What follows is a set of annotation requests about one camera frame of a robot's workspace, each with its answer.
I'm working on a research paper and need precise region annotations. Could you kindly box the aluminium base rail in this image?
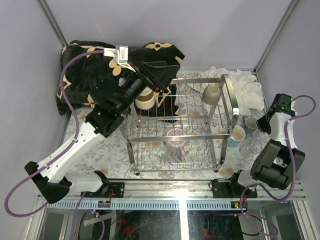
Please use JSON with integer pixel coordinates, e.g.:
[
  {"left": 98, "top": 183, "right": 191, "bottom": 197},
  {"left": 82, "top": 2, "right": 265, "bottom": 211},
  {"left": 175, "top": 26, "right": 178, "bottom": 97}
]
[{"left": 37, "top": 178, "right": 308, "bottom": 211}]

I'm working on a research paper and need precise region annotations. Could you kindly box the pink mug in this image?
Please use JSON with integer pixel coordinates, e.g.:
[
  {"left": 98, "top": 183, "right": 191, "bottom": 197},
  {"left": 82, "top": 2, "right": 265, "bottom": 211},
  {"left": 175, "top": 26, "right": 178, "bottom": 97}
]
[{"left": 165, "top": 127, "right": 187, "bottom": 159}]

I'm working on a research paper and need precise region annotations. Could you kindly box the light blue mug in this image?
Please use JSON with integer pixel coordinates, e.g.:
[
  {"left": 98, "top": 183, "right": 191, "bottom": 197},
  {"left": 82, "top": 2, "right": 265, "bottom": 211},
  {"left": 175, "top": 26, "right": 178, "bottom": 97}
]
[{"left": 227, "top": 125, "right": 246, "bottom": 147}]

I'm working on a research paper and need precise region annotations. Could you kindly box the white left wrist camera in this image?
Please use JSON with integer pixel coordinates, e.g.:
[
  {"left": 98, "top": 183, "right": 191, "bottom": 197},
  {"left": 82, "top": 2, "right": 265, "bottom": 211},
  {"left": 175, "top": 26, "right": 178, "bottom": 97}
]
[{"left": 103, "top": 45, "right": 136, "bottom": 72}]

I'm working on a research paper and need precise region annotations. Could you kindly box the aluminium frame post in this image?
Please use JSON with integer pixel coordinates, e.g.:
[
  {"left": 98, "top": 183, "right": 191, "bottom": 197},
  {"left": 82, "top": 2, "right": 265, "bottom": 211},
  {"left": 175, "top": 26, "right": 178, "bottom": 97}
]
[
  {"left": 37, "top": 0, "right": 68, "bottom": 47},
  {"left": 254, "top": 0, "right": 300, "bottom": 74}
]

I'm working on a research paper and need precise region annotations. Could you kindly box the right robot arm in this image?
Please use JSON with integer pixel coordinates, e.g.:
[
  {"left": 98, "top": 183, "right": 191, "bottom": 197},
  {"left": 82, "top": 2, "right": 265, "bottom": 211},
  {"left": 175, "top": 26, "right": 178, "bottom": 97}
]
[{"left": 227, "top": 93, "right": 305, "bottom": 198}]

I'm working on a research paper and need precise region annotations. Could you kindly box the left aluminium frame post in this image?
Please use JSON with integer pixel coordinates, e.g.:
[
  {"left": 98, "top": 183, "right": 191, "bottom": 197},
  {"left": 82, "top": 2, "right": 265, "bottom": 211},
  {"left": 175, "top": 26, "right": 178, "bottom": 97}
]
[{"left": 37, "top": 0, "right": 68, "bottom": 47}]

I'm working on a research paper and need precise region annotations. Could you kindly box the stainless steel dish rack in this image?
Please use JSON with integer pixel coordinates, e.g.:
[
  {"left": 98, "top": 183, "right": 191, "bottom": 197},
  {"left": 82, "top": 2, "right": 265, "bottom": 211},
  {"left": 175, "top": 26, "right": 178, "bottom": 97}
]
[{"left": 120, "top": 73, "right": 240, "bottom": 175}]

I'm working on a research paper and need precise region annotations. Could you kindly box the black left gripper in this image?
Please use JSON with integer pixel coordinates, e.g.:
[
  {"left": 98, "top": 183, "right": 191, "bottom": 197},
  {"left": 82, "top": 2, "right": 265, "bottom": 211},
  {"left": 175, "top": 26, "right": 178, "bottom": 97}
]
[{"left": 116, "top": 57, "right": 178, "bottom": 113}]

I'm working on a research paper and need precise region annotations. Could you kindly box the clear glass tumbler front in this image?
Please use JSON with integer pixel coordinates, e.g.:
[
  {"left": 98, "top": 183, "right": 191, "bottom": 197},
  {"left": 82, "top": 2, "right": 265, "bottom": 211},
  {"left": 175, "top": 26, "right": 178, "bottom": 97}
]
[{"left": 249, "top": 108, "right": 266, "bottom": 120}]

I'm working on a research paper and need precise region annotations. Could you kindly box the olive beige mug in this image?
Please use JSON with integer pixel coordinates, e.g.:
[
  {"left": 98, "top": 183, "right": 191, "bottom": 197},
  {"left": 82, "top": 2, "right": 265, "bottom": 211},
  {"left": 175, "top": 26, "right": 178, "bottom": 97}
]
[{"left": 202, "top": 84, "right": 221, "bottom": 105}]

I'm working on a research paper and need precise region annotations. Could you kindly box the white crumpled cloth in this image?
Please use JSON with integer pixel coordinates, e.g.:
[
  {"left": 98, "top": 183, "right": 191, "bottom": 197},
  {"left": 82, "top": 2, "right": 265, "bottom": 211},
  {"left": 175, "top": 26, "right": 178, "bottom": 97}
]
[{"left": 199, "top": 66, "right": 265, "bottom": 115}]

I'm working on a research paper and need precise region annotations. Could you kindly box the right aluminium frame post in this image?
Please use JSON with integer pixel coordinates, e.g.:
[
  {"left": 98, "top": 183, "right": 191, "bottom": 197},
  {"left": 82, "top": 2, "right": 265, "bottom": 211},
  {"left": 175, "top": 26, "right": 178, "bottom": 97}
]
[{"left": 254, "top": 0, "right": 300, "bottom": 74}]

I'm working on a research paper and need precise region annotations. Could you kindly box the black floral plush blanket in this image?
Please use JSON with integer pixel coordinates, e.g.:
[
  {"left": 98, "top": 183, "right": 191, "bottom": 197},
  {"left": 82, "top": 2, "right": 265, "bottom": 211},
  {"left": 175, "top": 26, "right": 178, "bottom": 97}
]
[{"left": 60, "top": 40, "right": 185, "bottom": 117}]

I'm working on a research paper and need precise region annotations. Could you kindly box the clear glass tumbler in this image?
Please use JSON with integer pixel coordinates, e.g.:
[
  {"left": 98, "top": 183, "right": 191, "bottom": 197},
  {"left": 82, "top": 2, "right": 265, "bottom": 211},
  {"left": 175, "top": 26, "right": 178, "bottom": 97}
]
[
  {"left": 239, "top": 131, "right": 263, "bottom": 157},
  {"left": 249, "top": 108, "right": 266, "bottom": 120}
]

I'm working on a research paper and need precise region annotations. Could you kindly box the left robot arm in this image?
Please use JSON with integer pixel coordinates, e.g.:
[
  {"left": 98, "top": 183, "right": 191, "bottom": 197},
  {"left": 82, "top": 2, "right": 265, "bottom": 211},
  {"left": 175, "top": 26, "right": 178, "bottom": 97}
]
[{"left": 24, "top": 58, "right": 180, "bottom": 204}]

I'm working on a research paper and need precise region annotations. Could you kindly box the floral patterned table mat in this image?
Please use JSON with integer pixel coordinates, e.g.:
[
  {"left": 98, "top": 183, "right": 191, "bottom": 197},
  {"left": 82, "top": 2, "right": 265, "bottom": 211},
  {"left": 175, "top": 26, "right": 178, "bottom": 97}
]
[{"left": 70, "top": 71, "right": 270, "bottom": 180}]

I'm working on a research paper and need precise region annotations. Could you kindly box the grey textured coffee mug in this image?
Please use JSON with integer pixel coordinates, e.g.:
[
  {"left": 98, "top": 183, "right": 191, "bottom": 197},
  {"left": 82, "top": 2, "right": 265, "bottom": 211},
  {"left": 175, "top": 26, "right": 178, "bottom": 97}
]
[{"left": 242, "top": 115, "right": 258, "bottom": 134}]

